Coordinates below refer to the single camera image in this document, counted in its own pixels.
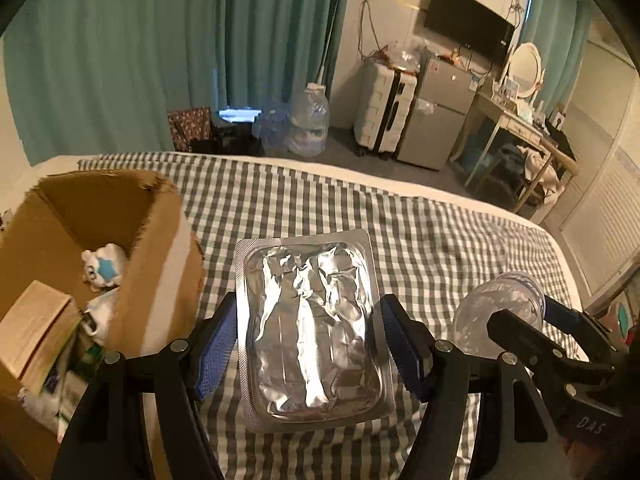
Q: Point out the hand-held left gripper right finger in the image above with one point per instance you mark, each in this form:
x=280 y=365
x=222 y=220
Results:
x=405 y=345

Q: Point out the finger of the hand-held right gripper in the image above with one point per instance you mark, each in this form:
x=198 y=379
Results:
x=530 y=342
x=562 y=312

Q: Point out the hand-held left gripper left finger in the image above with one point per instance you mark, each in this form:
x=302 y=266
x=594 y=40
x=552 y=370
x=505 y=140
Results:
x=217 y=345

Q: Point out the clear plastic bottle blue label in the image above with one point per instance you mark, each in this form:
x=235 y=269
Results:
x=480 y=310

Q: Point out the silver foil blister pack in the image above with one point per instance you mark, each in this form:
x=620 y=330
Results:
x=310 y=330

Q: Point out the large cardboard box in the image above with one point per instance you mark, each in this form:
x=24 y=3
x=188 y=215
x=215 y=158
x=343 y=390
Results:
x=160 y=270

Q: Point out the tan cardboard box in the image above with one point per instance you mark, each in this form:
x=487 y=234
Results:
x=35 y=330

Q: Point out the grey checkered desktop cloth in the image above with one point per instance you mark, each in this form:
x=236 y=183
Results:
x=300 y=195

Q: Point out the white louvered panel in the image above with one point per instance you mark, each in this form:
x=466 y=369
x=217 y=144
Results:
x=605 y=220

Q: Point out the white plastic bag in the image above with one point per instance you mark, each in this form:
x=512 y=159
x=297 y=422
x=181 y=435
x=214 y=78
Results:
x=102 y=267

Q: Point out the pile of clothes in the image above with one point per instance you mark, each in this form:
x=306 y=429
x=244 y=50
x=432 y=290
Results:
x=540 y=170

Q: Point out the white dressing table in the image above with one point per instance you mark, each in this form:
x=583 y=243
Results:
x=515 y=122

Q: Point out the black bag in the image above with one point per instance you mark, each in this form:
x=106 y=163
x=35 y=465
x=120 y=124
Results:
x=237 y=140

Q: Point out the patterned bag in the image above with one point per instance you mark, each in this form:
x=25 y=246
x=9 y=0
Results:
x=190 y=130

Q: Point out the crushed clear plastic bottle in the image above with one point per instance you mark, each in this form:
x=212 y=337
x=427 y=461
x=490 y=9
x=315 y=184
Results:
x=272 y=127

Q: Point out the grey mini fridge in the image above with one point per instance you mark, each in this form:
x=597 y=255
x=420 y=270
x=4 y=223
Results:
x=435 y=115

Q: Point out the white suitcase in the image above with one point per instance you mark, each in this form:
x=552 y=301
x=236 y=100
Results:
x=382 y=110

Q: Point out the large clear water jug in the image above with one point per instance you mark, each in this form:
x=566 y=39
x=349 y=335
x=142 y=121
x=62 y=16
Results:
x=310 y=120

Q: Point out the white oval mirror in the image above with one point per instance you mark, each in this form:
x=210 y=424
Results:
x=525 y=67

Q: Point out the teal curtain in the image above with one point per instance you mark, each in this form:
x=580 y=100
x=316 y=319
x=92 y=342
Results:
x=560 y=35
x=125 y=60

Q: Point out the clear plastic bag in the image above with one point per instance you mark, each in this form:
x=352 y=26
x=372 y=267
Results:
x=405 y=57

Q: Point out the white pole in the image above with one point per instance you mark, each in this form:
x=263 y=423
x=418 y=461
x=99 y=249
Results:
x=332 y=25

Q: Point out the small picture frame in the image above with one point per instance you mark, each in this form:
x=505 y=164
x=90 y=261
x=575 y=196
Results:
x=510 y=87

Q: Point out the black wall television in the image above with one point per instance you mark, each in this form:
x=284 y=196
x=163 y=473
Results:
x=467 y=22

